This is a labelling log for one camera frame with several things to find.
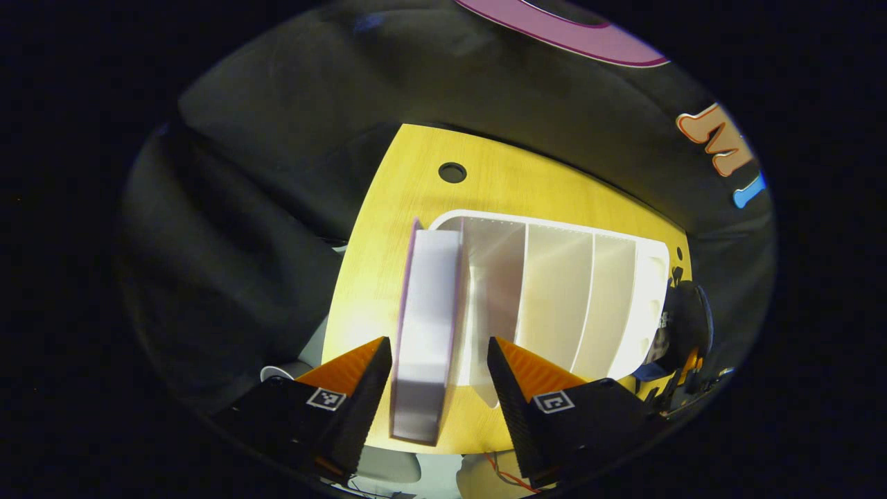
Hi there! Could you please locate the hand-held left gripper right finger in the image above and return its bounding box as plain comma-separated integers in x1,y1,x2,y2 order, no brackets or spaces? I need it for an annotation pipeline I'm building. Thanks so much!
486,336,666,489

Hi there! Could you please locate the blue schoolbag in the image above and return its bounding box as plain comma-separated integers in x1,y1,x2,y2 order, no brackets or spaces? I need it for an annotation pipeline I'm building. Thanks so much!
634,263,714,383

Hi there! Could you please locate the white bookshelf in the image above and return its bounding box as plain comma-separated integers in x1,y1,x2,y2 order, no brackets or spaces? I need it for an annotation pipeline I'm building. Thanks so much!
428,209,671,410

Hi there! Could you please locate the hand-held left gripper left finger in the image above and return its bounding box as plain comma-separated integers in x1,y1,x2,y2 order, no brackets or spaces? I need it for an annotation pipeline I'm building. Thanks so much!
208,336,394,486

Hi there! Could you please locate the pink cover book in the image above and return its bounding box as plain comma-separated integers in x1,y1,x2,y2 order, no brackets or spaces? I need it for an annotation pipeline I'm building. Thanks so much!
389,218,466,446

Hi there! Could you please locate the red cable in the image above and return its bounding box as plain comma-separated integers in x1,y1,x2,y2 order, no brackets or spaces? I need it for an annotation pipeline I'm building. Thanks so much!
484,450,543,495

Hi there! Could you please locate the black backdrop cloth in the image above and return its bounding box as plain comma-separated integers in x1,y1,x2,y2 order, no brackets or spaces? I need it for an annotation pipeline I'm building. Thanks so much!
121,0,775,417

